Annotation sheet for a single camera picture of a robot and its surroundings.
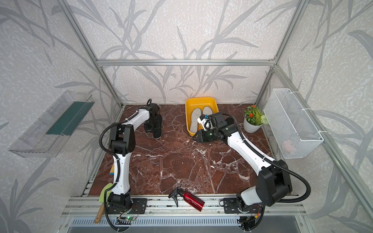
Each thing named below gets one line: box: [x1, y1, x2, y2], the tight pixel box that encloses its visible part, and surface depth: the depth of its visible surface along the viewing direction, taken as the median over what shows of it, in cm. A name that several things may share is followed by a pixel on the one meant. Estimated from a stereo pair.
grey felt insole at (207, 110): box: [202, 105, 214, 116], surface depth 117 cm
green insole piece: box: [98, 182, 114, 203], surface depth 80 cm
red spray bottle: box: [168, 185, 205, 212], surface depth 75 cm
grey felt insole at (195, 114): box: [189, 107, 202, 134], surface depth 110 cm
